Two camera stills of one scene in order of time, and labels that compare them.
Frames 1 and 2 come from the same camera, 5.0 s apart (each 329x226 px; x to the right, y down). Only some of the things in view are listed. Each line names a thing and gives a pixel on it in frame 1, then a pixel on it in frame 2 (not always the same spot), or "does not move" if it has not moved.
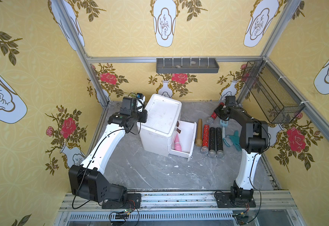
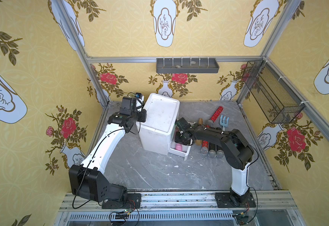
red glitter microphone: (205, 149) does not move
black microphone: (220, 153) does not move
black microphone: (212, 152) does not move
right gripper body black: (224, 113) -> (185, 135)
